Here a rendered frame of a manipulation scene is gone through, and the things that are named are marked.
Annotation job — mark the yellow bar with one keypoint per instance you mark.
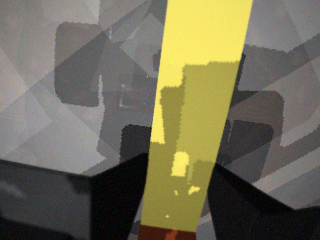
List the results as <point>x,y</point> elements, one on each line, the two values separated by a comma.
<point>202,45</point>

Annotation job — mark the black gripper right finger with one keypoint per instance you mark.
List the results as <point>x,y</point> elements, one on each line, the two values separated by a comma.
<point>240,211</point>

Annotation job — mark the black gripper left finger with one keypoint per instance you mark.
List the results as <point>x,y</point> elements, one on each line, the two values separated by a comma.
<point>101,207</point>

